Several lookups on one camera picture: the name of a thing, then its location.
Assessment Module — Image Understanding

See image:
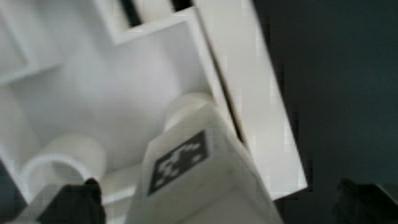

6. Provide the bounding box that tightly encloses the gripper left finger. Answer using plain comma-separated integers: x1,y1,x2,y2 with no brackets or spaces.
11,177,108,224

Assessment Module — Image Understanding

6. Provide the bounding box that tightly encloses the white L-shaped fence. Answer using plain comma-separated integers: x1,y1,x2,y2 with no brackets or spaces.
194,0,307,199

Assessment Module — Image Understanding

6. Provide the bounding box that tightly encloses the white chair seat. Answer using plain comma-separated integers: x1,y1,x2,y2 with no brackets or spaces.
0,0,245,224

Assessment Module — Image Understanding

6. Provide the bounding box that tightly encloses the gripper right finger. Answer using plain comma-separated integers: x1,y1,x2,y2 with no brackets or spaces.
332,179,398,224

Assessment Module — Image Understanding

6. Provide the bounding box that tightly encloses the white short chair leg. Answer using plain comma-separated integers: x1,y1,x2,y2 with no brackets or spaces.
126,93,284,224

